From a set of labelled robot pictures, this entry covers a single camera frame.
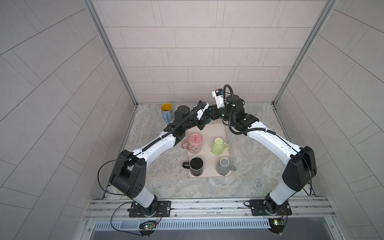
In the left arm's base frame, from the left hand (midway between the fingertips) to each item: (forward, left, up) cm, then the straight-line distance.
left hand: (213, 112), depth 77 cm
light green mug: (-10, -4, -18) cm, 21 cm away
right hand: (+2, +5, +1) cm, 6 cm away
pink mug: (-10, +10, -15) cm, 21 cm away
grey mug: (-22, -5, -16) cm, 28 cm away
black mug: (-22, +9, -16) cm, 29 cm away
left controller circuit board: (-48, +30, -22) cm, 61 cm away
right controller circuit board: (-46, -29, -26) cm, 60 cm away
